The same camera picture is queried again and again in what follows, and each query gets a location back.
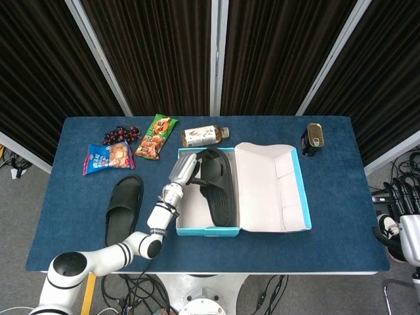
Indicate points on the dark red grape bunch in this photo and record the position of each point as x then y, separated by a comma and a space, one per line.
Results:
115, 135

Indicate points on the blue snack bag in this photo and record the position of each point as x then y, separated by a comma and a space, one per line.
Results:
98, 160

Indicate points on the dark ribbed partition panel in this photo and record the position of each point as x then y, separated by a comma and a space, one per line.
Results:
33, 65
387, 82
282, 49
157, 55

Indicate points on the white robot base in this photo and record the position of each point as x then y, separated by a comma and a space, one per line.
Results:
200, 288

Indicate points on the black rubber slipper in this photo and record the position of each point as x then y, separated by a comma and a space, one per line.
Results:
220, 203
121, 213

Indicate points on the white table frame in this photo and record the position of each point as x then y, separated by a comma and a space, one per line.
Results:
295, 273

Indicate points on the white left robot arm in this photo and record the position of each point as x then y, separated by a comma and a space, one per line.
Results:
108, 252

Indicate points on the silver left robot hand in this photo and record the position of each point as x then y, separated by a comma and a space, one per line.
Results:
182, 169

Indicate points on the green snack bag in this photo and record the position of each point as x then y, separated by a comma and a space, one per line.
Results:
154, 138

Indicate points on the blue table cover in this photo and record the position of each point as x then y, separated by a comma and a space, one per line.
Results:
295, 249

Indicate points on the light blue shoe box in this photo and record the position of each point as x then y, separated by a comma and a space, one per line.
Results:
262, 183

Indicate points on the white partition post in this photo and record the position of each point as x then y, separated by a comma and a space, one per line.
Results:
98, 55
219, 55
334, 55

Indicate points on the black power strip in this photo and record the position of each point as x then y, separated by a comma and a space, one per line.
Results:
384, 199

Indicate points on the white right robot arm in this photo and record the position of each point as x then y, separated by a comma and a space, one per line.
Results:
411, 236

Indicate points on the yellow tea bottle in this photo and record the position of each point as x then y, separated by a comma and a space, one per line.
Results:
200, 136

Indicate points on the metal chair frame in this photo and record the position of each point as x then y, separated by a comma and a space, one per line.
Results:
387, 292

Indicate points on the dark tin can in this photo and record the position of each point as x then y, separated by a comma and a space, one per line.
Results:
308, 144

